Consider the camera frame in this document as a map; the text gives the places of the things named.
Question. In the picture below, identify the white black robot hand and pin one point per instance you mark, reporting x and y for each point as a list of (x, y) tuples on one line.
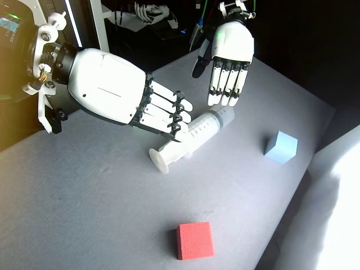
[(107, 84), (232, 42)]

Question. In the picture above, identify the large translucent plastic syringe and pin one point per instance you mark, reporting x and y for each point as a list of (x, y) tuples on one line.
[(197, 128)]

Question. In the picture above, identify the spare white robot hand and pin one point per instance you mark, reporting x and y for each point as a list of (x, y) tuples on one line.
[(149, 12)]

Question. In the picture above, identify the white and blue plug adapter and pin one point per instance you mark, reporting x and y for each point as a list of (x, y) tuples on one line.
[(197, 33)]

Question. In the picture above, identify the grey table cloth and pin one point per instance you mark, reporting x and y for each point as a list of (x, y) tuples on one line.
[(98, 197)]

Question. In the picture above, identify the light blue foam cube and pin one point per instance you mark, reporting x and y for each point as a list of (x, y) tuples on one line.
[(282, 149)]

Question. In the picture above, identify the red foam cube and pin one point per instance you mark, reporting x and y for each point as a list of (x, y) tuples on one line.
[(195, 240)]

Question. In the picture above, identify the white backdrop sheet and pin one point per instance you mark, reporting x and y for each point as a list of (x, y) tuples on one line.
[(337, 211)]

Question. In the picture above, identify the white metal frame post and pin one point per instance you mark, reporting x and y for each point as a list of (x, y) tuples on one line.
[(98, 25)]

